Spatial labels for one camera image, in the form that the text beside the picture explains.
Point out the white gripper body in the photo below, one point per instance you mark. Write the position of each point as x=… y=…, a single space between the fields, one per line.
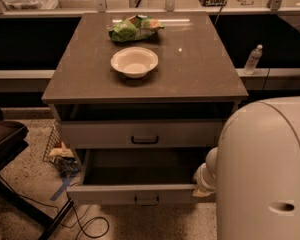
x=200 y=177

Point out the grey drawer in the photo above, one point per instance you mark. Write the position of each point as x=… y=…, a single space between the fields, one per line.
x=139 y=133
x=144 y=177

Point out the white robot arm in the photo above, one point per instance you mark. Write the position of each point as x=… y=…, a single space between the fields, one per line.
x=255 y=172

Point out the grey drawer cabinet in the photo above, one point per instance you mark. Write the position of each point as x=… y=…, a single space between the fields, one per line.
x=194 y=79

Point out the clear plastic water bottle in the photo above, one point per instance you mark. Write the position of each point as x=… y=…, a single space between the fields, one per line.
x=253 y=60

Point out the white paper bowl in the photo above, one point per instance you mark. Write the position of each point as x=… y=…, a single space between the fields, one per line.
x=134 y=62

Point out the green chip bag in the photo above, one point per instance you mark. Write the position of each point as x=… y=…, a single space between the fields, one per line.
x=135 y=28

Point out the black cart left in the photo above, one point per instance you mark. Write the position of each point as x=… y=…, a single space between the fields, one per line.
x=12 y=143

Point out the wire basket with snacks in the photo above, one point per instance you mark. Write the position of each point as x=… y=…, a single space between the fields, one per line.
x=58 y=155

